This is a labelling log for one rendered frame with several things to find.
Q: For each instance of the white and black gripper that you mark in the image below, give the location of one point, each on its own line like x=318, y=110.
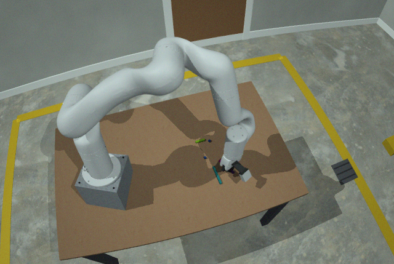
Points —
x=227, y=164

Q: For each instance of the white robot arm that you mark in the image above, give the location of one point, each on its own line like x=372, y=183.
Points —
x=165, y=73

